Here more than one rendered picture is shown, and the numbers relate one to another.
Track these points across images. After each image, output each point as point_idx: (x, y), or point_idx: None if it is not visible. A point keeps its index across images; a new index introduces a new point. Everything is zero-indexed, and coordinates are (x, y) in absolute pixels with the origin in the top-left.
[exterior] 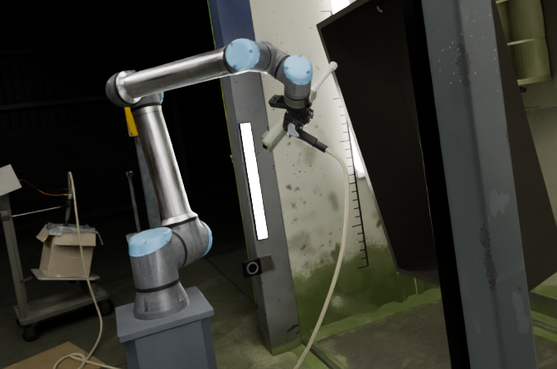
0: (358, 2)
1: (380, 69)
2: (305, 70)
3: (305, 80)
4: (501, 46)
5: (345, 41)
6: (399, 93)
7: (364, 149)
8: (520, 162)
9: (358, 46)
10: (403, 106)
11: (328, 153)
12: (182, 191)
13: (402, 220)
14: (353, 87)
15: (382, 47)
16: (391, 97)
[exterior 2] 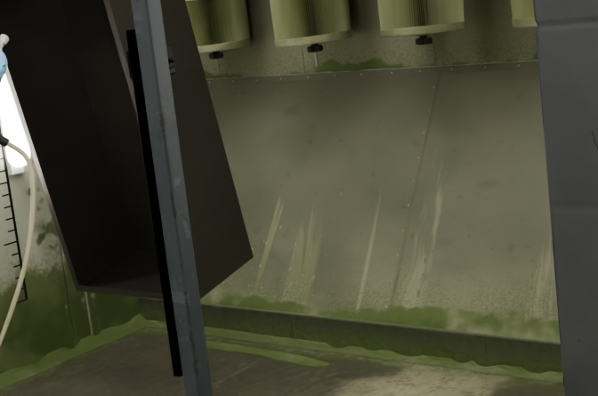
0: None
1: (52, 36)
2: (1, 64)
3: (1, 73)
4: (188, 35)
5: (10, 1)
6: (74, 66)
7: (35, 139)
8: (208, 153)
9: (26, 7)
10: (79, 83)
11: (11, 148)
12: None
13: (81, 226)
14: (20, 60)
15: (53, 9)
16: (66, 71)
